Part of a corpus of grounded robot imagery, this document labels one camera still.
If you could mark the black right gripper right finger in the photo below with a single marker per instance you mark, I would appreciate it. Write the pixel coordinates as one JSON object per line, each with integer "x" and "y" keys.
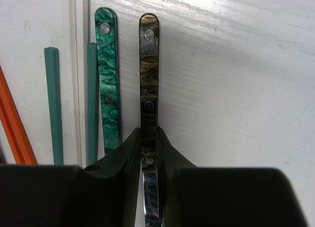
{"x": 171, "y": 186}

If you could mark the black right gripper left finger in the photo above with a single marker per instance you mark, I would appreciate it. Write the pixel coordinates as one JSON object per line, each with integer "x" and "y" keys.
{"x": 115, "y": 187}

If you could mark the brown marbled handle knife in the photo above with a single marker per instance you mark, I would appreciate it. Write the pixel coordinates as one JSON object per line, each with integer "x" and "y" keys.
{"x": 149, "y": 73}

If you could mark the green chopstick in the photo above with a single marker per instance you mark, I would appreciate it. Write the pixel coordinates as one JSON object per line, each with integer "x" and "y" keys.
{"x": 52, "y": 68}
{"x": 92, "y": 93}

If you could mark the green marbled handle knife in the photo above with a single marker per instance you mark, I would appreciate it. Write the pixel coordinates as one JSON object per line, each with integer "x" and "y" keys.
{"x": 108, "y": 72}

